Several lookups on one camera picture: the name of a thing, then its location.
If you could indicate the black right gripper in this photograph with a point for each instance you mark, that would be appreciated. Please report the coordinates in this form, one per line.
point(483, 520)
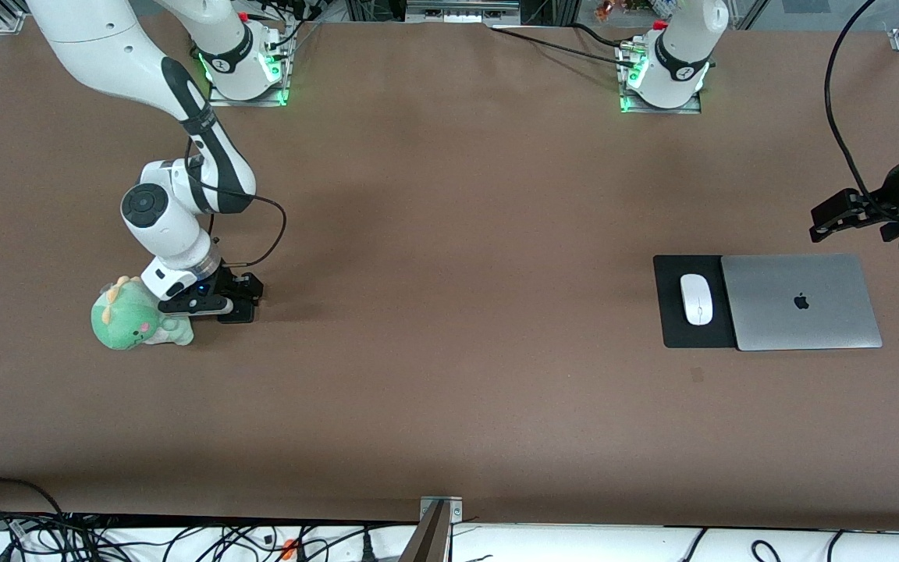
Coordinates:
point(232, 282)

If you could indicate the white computer mouse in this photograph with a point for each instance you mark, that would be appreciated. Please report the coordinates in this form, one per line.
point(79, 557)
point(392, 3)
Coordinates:
point(696, 299)

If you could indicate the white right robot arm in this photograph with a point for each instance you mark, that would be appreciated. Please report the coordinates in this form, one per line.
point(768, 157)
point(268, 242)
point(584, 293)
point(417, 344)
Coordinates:
point(106, 47)

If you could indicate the black mouse pad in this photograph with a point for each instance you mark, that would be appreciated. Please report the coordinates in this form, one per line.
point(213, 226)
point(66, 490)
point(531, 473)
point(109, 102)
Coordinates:
point(672, 328)

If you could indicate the silver laptop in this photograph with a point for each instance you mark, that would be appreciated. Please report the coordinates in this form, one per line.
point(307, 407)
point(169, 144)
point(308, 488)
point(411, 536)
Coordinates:
point(801, 302)

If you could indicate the green dinosaur plush toy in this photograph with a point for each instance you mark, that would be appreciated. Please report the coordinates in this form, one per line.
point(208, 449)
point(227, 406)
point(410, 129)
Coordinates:
point(129, 324)

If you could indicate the silver rack device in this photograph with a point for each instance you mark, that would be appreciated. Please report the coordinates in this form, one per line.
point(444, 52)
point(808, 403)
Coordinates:
point(461, 9)

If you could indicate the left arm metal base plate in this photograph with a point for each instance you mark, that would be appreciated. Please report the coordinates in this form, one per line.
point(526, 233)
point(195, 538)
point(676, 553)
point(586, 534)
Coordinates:
point(691, 110)

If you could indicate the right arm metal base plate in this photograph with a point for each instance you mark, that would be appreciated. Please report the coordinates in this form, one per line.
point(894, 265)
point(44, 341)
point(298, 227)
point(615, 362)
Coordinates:
point(219, 101)

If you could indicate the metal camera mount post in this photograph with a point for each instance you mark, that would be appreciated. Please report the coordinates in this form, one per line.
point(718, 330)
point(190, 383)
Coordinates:
point(438, 511)

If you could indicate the aluminium corner bracket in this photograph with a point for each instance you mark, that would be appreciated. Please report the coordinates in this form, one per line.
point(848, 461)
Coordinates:
point(11, 19)

